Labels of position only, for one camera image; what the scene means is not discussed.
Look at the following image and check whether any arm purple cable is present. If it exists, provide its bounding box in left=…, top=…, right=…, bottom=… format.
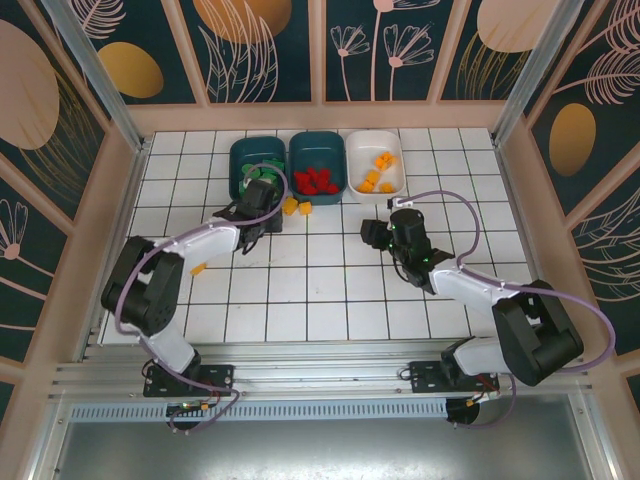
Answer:
left=397, top=190, right=617, bottom=430
left=113, top=162, right=290, bottom=436

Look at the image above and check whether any white plastic container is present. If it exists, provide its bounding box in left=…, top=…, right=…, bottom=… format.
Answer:
left=345, top=129, right=407, bottom=205

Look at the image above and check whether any grey slotted cable duct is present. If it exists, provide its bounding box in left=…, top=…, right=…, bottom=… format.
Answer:
left=69, top=398, right=449, bottom=422

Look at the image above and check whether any teal plastic container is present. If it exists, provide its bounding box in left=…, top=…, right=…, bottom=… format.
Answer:
left=228, top=135, right=290, bottom=206
left=288, top=130, right=348, bottom=207

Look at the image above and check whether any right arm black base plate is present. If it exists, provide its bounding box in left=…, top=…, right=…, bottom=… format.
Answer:
left=406, top=359, right=501, bottom=396

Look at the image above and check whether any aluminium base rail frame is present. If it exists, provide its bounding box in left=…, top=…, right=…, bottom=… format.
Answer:
left=48, top=340, right=592, bottom=402

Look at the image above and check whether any aluminium corner post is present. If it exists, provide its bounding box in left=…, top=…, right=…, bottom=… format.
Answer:
left=40, top=0, right=150, bottom=152
left=491, top=0, right=577, bottom=146

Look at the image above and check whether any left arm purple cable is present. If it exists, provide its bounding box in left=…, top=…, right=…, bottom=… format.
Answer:
left=113, top=162, right=290, bottom=436

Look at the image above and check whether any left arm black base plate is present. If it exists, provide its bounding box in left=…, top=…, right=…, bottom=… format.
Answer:
left=142, top=355, right=236, bottom=399

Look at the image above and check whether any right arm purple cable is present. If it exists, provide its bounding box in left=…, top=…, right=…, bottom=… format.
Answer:
left=397, top=190, right=617, bottom=430

